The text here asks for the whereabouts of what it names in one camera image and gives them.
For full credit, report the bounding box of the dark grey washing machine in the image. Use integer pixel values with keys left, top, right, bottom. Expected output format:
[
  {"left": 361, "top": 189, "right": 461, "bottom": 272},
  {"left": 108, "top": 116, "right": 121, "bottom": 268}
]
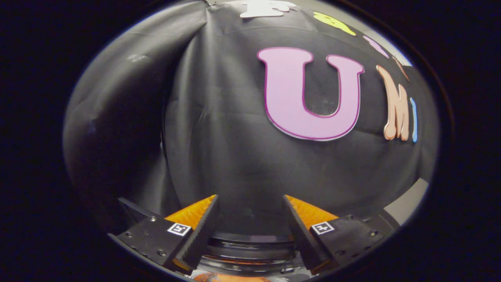
[{"left": 191, "top": 231, "right": 314, "bottom": 282}]

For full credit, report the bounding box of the black backdrop cloth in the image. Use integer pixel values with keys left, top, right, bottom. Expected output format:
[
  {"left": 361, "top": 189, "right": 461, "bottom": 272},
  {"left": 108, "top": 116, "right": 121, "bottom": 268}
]
[{"left": 63, "top": 0, "right": 440, "bottom": 237}]

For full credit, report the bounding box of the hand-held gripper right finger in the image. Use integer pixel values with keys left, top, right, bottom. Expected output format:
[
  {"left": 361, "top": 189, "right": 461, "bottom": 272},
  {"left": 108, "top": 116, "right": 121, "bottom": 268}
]
[{"left": 283, "top": 195, "right": 393, "bottom": 275}]

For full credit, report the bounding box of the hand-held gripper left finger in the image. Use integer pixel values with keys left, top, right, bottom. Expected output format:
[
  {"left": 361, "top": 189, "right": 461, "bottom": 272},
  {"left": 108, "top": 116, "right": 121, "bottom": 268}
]
[{"left": 108, "top": 195, "right": 220, "bottom": 275}]

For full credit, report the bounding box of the beige cabinet with dark top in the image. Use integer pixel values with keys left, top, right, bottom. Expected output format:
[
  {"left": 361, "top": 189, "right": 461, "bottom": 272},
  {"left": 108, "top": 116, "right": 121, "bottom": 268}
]
[{"left": 383, "top": 178, "right": 430, "bottom": 227}]

